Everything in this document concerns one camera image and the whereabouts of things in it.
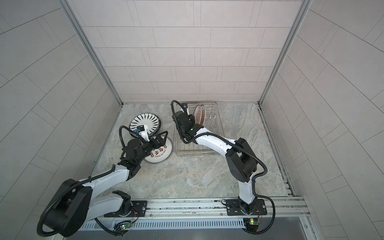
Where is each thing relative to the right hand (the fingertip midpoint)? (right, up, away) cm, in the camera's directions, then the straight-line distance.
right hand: (182, 117), depth 88 cm
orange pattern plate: (+9, +2, +11) cm, 14 cm away
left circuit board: (-24, -48, -24) cm, 58 cm away
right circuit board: (+34, -49, -20) cm, 63 cm away
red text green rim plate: (-13, -22, +1) cm, 26 cm away
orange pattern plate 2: (+13, +2, +1) cm, 13 cm away
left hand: (-8, -8, -7) cm, 13 cm away
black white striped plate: (-22, -3, +14) cm, 26 cm away
